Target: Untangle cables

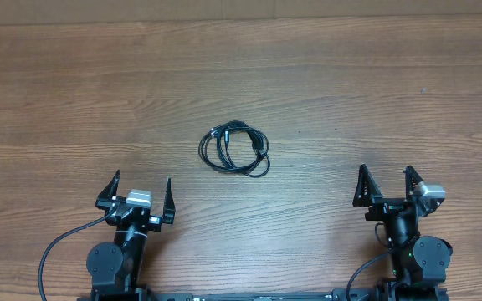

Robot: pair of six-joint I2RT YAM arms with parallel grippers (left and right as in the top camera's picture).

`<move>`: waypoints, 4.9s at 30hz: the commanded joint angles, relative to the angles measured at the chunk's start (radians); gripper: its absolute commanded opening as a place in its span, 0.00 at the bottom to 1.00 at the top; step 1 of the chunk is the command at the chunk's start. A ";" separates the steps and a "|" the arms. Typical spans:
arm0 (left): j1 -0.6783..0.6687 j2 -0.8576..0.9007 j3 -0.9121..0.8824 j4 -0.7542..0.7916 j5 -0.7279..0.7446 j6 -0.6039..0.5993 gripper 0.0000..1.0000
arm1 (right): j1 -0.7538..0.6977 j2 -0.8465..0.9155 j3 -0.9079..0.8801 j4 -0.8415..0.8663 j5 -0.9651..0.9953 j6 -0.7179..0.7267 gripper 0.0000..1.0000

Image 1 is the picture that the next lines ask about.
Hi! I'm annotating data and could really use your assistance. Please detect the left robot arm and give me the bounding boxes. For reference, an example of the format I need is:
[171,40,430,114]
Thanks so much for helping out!
[86,171,176,301]

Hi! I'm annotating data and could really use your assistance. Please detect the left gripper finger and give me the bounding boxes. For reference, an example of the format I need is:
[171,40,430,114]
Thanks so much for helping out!
[162,177,176,224]
[97,170,121,201]

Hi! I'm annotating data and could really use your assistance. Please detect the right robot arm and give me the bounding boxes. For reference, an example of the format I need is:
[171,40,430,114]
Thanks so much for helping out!
[345,164,453,301]

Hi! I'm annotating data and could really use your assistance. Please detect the black cable silver plug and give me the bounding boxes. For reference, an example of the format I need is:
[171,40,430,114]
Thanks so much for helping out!
[223,126,270,178]

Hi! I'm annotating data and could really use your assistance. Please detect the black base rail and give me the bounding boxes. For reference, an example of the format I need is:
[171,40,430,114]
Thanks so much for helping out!
[77,288,449,301]

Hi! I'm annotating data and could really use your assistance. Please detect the black USB cable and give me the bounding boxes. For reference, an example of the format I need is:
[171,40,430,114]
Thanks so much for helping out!
[197,120,267,173]

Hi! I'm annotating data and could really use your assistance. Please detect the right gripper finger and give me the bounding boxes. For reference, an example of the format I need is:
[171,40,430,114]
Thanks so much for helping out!
[352,164,382,207]
[404,166,424,196]

